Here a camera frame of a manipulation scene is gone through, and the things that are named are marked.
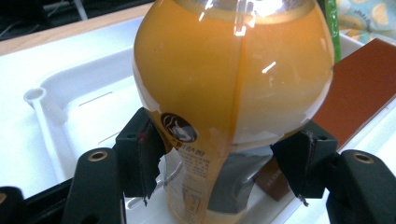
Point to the white table cover sheet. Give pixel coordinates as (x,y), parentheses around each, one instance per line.
(15,93)

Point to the white metal stand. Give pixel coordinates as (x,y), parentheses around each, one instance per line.
(80,9)

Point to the brown rectangular box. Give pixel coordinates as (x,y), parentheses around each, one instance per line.
(358,93)

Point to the orange juice bottle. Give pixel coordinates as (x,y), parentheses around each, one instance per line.
(218,77)

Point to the yellow and green patterned bag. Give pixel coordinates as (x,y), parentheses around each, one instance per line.
(370,17)

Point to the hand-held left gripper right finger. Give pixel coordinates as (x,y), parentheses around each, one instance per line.
(305,161)

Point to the green snack packet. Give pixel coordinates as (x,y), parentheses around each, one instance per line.
(332,28)

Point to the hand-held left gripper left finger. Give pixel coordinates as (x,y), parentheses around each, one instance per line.
(137,161)

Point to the white plastic tray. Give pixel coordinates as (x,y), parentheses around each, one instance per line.
(93,109)

